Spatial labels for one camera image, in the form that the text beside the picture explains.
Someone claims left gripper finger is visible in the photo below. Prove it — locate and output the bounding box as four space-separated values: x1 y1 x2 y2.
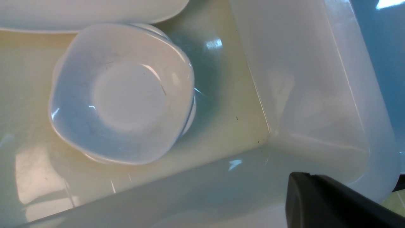
285 172 405 228

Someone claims white square plate in tub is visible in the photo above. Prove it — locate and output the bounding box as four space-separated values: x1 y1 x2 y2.
0 0 189 34

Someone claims green checked table mat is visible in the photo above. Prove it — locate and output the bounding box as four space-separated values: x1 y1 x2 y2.
381 190 405 217

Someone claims large white plastic tub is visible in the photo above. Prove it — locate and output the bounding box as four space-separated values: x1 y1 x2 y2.
1 0 401 228

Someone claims teal plastic spoon bin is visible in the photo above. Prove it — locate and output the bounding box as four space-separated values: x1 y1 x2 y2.
351 0 405 173

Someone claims white bowl in tub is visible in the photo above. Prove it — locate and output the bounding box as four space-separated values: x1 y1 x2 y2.
48 23 195 165

